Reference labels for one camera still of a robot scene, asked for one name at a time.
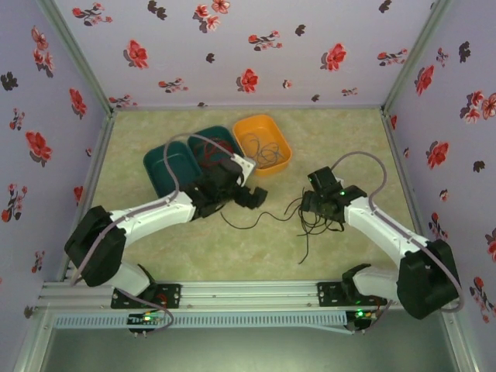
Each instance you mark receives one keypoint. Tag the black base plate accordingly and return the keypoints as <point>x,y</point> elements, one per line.
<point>327,294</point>
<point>174,296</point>

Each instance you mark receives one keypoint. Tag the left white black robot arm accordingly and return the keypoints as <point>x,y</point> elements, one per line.
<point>155,213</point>

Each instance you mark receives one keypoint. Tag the teal plastic tray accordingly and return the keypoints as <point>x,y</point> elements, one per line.
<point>155,170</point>
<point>217,131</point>

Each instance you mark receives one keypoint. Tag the controller board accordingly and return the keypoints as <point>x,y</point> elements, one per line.
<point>360,319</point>
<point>137,321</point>

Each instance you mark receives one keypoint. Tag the aluminium corner post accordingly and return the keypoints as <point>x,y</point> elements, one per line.
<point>423,38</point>
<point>75,50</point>

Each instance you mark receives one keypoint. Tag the right controller board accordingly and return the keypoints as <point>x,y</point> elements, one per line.
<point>360,319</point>

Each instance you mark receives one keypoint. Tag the aluminium side rail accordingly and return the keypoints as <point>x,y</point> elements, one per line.
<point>394,139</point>
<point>90,193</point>

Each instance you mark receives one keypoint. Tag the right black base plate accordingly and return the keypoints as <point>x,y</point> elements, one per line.
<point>327,294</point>

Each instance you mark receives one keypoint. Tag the left controller board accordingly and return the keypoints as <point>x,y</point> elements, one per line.
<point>137,321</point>

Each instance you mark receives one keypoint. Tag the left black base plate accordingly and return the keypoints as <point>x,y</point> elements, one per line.
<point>174,296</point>

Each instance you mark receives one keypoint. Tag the orange plastic tray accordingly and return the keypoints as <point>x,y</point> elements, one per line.
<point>248,131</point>

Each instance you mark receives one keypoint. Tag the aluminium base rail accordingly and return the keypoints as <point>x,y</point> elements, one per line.
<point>252,294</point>

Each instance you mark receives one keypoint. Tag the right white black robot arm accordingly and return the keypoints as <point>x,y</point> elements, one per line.
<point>379,240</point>

